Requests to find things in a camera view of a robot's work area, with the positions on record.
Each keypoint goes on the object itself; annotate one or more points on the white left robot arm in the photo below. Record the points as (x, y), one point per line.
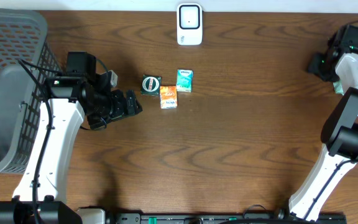
(69, 98)

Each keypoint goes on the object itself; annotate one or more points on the white barcode scanner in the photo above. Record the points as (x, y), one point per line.
(189, 24)

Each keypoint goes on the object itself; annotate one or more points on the teal tissue pack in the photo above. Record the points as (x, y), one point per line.
(184, 80)

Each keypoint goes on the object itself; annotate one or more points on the orange tissue pack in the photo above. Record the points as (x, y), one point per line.
(168, 97)

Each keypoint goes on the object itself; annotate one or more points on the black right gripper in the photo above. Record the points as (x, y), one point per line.
(330, 76)

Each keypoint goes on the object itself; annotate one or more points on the green round logo box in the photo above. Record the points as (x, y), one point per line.
(151, 85)

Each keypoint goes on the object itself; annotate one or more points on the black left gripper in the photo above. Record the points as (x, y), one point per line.
(118, 97)

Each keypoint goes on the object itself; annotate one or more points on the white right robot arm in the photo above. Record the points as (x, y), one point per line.
(339, 136)

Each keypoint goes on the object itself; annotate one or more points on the grey plastic basket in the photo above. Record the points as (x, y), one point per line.
(23, 36)

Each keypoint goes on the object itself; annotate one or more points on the teal wet wipe packet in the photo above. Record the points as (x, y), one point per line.
(338, 87)

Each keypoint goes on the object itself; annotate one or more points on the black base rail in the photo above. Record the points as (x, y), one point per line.
(213, 218)

